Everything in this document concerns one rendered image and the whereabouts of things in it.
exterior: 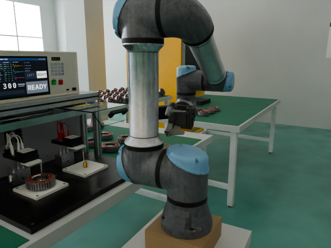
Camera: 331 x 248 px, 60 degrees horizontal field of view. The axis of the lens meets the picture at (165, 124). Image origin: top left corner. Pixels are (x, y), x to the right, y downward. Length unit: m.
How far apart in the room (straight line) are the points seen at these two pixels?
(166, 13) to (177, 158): 0.36
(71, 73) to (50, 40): 7.92
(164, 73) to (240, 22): 2.19
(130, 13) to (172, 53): 4.00
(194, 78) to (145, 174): 0.44
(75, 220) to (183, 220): 0.43
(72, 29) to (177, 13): 4.79
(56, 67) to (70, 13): 4.11
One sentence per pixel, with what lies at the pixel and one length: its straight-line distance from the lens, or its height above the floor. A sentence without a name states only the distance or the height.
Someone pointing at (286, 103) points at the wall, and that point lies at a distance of 6.11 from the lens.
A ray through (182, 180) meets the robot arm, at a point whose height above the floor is 0.97.
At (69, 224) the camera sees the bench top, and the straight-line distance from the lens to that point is 1.09.
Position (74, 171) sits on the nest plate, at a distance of 1.39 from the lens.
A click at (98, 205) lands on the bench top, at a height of 0.74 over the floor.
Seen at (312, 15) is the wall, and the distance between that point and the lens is 6.06.
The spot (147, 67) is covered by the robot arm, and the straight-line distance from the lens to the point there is 0.78.
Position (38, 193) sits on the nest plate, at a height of 0.78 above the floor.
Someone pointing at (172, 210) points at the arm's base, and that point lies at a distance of 0.83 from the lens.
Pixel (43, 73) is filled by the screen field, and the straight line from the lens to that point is 1.39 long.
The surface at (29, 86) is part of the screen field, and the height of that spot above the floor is 1.17.
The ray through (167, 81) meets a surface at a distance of 4.82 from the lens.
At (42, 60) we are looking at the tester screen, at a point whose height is 1.28.
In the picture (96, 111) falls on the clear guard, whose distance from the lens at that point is 1.28.
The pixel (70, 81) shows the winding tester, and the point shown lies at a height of 1.18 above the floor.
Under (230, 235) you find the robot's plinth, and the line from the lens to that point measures 0.98.
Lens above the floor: 1.29
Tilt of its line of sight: 13 degrees down
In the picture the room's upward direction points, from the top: straight up
